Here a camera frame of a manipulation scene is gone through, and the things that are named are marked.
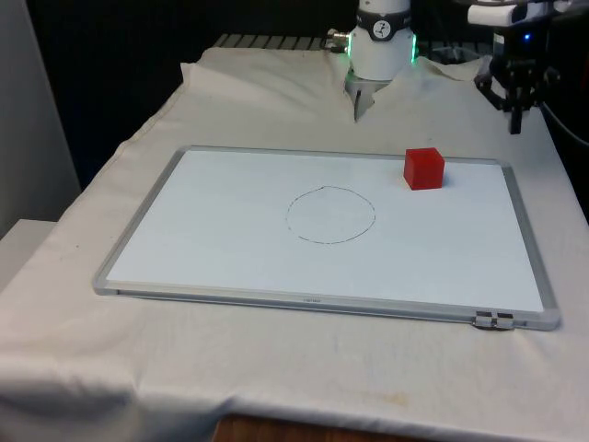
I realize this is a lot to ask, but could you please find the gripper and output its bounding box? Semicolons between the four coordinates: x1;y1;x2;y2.
474;23;560;135

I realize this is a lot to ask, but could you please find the red cube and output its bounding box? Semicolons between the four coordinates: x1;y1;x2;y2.
403;146;446;192

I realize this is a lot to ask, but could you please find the flat whiteboard with grey frame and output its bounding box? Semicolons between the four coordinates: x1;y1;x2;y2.
93;145;562;332

